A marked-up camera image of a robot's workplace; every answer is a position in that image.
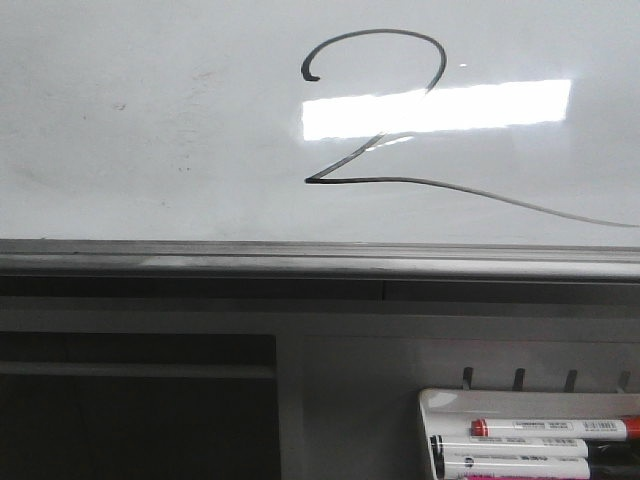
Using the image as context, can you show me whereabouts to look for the white plastic marker tray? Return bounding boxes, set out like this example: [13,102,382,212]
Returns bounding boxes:
[419,389,639,479]

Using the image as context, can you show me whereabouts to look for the black capped white marker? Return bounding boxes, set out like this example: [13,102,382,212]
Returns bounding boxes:
[433,453,640,480]
[429,435,640,461]

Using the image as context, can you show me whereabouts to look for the pink marker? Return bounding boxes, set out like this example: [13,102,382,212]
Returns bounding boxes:
[459,475,581,480]

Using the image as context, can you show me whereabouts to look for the dark open shelf cabinet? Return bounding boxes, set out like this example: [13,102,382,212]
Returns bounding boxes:
[1,333,281,479]

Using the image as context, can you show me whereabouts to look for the grey aluminium whiteboard tray rail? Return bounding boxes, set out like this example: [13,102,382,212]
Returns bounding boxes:
[1,239,639,304]

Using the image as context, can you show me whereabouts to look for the lower black capped white marker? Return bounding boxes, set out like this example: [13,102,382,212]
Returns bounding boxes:
[433,453,640,480]

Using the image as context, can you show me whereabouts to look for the white glossy whiteboard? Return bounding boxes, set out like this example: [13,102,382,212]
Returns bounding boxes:
[1,1,639,247]

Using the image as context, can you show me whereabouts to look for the red capped white marker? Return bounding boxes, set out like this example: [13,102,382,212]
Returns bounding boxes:
[470,417,639,441]

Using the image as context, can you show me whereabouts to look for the upper black capped white marker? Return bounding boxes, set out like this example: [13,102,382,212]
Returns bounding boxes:
[429,435,640,461]

